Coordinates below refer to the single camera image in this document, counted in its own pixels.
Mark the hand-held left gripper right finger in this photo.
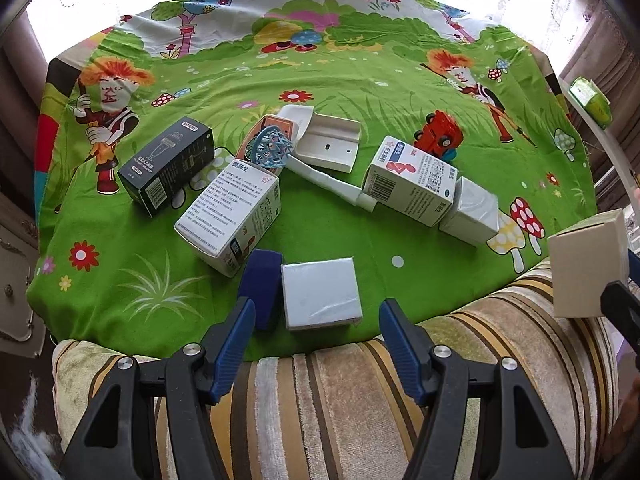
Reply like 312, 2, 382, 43
378, 299, 576, 480

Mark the cream carved nightstand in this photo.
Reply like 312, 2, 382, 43
0, 195, 53, 358

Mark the brown curtain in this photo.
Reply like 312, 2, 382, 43
0, 10, 61, 201

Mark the green tissue box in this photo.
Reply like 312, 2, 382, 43
570, 77, 612, 128

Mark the white box with black text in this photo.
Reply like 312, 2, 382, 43
174, 159, 282, 278

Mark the red toy car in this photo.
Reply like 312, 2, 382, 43
414, 110, 463, 158

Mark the beige cardboard box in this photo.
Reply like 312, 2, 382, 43
547, 208, 628, 319

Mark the white plastic bracket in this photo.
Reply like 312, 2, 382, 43
295, 112, 362, 174

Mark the patterned beige curtain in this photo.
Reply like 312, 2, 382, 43
557, 0, 640, 161

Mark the toy basketball hoop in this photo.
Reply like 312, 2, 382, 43
235, 104, 379, 213

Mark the dark blue box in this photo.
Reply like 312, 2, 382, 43
237, 247, 284, 332

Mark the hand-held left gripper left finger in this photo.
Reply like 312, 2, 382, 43
62, 297, 256, 480

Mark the white fluffy tuft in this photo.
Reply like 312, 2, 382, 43
7, 377, 61, 466

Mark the blue and white carton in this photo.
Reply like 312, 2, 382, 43
362, 136, 458, 228

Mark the grey wrapped box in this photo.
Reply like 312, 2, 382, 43
440, 176, 500, 247

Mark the striped plush cushion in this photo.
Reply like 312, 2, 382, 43
52, 257, 626, 480

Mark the green cartoon printed blanket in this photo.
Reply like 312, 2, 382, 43
25, 0, 601, 361

